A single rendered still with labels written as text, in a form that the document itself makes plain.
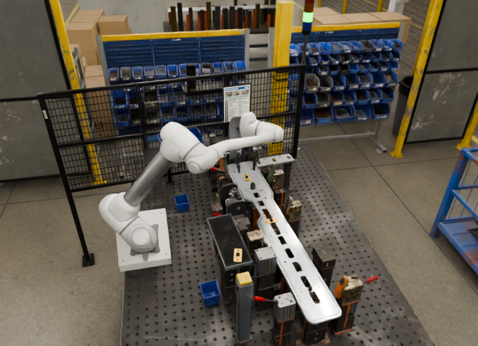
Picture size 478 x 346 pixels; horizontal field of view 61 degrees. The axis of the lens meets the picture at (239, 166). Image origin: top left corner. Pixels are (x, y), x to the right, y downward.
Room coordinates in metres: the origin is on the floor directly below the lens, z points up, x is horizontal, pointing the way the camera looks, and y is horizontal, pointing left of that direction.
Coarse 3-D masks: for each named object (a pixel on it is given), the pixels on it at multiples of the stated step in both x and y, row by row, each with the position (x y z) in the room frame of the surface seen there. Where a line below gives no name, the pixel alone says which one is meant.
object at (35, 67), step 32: (0, 0) 3.42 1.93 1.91; (32, 0) 3.46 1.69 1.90; (0, 32) 3.40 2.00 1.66; (32, 32) 3.44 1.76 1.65; (64, 32) 3.46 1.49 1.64; (0, 64) 3.39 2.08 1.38; (32, 64) 3.43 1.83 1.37; (64, 64) 3.48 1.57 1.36; (0, 96) 3.38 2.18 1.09; (32, 96) 3.43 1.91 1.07; (64, 96) 3.47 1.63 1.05; (0, 128) 3.36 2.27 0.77; (32, 128) 3.41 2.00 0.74; (0, 160) 3.34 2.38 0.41; (32, 160) 3.40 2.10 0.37; (64, 160) 3.47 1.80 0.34; (96, 160) 3.49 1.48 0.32
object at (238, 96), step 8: (224, 88) 2.78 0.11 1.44; (232, 88) 2.80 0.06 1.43; (240, 88) 2.82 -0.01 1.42; (248, 88) 2.84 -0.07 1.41; (224, 96) 2.78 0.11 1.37; (232, 96) 2.80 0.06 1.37; (240, 96) 2.82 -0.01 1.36; (248, 96) 2.84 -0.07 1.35; (224, 104) 2.78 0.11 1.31; (232, 104) 2.80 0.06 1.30; (240, 104) 2.82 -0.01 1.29; (248, 104) 2.84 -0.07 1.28; (224, 112) 2.78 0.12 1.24; (232, 112) 2.80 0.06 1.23; (240, 112) 2.82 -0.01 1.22; (224, 120) 2.78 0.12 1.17
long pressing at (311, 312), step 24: (240, 168) 2.38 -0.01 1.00; (240, 192) 2.09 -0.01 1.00; (264, 192) 2.10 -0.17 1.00; (264, 216) 1.86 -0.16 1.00; (288, 240) 1.66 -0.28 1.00; (288, 264) 1.48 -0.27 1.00; (312, 264) 1.48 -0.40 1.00; (312, 288) 1.32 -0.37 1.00; (312, 312) 1.19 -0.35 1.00; (336, 312) 1.19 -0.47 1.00
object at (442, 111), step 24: (456, 0) 4.17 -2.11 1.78; (432, 24) 4.11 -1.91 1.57; (456, 24) 4.19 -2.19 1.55; (432, 48) 4.15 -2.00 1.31; (456, 48) 4.21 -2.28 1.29; (432, 72) 4.17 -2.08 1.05; (456, 72) 4.24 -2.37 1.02; (408, 96) 4.17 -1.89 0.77; (432, 96) 4.21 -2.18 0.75; (456, 96) 4.28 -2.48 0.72; (408, 120) 4.13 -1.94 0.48; (432, 120) 4.23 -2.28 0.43; (456, 120) 4.30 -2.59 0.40; (408, 144) 4.17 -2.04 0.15
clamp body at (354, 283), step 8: (352, 280) 1.33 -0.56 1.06; (360, 280) 1.33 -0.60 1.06; (344, 288) 1.28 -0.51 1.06; (352, 288) 1.28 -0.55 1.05; (360, 288) 1.29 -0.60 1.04; (344, 296) 1.27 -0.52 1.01; (352, 296) 1.29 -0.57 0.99; (360, 296) 1.30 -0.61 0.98; (344, 304) 1.27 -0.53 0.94; (352, 304) 1.29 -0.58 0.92; (344, 312) 1.28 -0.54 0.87; (352, 312) 1.31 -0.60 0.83; (336, 320) 1.28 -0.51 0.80; (344, 320) 1.28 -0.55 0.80; (352, 320) 1.29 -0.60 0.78; (328, 328) 1.30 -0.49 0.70; (336, 328) 1.27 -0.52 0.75; (344, 328) 1.28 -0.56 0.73; (352, 328) 1.30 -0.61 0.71
